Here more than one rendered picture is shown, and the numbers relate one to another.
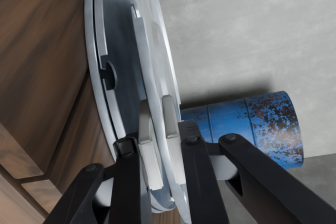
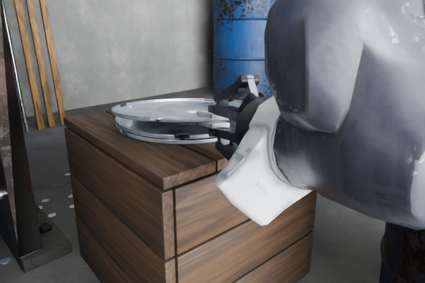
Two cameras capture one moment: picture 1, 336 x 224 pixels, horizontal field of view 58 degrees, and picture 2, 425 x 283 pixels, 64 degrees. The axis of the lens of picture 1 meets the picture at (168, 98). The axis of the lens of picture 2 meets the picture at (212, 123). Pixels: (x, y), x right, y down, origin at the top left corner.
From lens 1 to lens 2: 0.35 m
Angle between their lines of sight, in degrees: 6
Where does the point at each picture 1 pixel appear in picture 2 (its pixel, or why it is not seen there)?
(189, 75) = (181, 68)
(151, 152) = (215, 124)
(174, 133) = (210, 115)
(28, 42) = (169, 159)
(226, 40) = (152, 25)
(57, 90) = (187, 155)
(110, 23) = (157, 131)
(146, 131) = (208, 124)
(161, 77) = (187, 112)
